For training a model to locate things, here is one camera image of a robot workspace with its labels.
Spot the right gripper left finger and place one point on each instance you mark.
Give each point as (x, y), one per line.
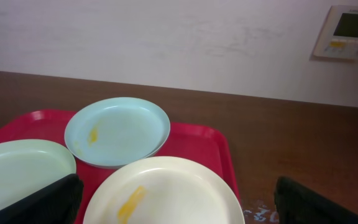
(58, 202)

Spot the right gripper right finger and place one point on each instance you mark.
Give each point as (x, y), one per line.
(297, 204)

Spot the light green plate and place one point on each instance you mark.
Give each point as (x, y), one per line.
(29, 165)

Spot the light blue plate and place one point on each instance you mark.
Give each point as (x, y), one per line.
(114, 132)

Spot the cream white plate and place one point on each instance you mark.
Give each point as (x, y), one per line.
(164, 189)

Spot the red plastic tray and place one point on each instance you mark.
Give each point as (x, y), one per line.
(202, 144)

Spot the white wall control panel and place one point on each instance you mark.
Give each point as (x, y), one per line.
(338, 38)

